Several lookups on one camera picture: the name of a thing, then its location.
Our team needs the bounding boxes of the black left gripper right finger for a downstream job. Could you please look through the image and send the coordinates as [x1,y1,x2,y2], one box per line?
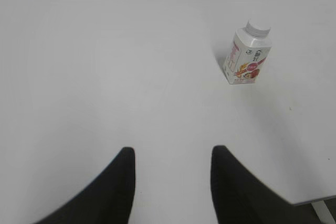
[211,145,312,223]

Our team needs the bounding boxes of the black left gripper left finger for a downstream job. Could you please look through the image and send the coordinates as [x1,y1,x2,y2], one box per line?
[38,147,136,223]

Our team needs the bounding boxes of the white yogurt drink bottle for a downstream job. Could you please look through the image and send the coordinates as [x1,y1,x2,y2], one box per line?
[223,25,272,84]

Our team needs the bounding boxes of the white bottle cap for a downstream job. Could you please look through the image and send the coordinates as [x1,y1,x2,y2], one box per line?
[245,19,271,38]

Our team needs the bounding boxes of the white table leg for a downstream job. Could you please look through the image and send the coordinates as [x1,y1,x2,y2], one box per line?
[311,200,335,224]

